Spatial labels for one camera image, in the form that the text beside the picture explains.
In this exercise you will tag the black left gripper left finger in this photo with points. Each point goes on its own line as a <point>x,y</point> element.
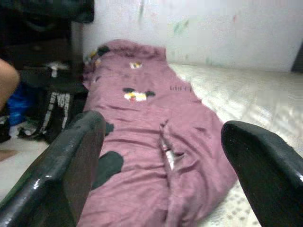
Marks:
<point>54,179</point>

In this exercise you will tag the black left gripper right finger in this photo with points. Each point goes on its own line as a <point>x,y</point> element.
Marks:
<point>272,182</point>

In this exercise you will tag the black bag with white print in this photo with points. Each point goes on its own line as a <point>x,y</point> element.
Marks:
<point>59,111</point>

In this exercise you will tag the blue plastic bag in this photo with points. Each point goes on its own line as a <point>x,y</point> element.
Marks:
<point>21,106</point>

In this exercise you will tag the grey quilted mattress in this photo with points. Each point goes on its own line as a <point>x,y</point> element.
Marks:
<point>248,99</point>

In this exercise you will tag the purple cartoon mouse blanket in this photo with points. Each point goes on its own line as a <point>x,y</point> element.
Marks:
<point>146,123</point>

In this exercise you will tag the person in grey shorts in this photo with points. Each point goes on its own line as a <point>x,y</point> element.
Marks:
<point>7,80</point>

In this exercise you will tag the small white gadget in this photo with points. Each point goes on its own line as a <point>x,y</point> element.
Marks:
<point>56,68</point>

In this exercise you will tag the black cabinet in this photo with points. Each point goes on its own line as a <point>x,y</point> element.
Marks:
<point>35,33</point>

